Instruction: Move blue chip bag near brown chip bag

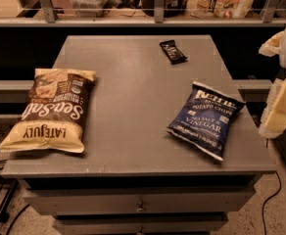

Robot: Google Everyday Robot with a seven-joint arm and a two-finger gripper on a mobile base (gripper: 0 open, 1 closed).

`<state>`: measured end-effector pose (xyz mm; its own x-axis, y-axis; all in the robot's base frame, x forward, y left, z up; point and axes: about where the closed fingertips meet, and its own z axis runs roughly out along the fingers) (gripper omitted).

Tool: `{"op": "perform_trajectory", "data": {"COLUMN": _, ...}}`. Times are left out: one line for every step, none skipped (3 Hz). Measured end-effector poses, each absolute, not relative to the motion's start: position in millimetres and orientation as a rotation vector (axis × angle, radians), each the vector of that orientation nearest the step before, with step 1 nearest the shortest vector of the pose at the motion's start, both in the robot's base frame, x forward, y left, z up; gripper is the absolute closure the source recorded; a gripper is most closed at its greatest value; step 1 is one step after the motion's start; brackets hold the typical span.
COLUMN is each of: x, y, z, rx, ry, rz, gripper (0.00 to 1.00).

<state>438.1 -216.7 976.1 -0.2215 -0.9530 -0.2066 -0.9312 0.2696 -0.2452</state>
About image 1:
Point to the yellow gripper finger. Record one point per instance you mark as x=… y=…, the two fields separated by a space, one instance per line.
x=273 y=120
x=272 y=46

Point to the blue Kettle chip bag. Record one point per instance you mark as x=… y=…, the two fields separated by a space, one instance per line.
x=205 y=118

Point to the white printed snack bag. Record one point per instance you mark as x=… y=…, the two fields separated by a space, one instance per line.
x=226 y=9

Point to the brown Late July chip bag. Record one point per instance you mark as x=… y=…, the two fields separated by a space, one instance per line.
x=55 y=112

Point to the black snack bar wrapper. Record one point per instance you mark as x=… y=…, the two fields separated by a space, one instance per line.
x=172 y=52

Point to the upper grey drawer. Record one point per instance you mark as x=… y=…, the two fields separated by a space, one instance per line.
x=136 y=201

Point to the grey drawer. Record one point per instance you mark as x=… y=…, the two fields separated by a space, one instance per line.
x=136 y=201
x=141 y=224

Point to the lower grey drawer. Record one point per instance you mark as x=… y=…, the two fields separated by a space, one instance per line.
x=141 y=224

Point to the clear plastic container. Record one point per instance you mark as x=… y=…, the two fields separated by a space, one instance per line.
x=89 y=8

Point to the black stand leg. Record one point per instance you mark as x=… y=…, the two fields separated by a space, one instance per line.
x=12 y=187

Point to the grey metal shelf rail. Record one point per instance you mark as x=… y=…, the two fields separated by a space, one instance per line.
x=128 y=13

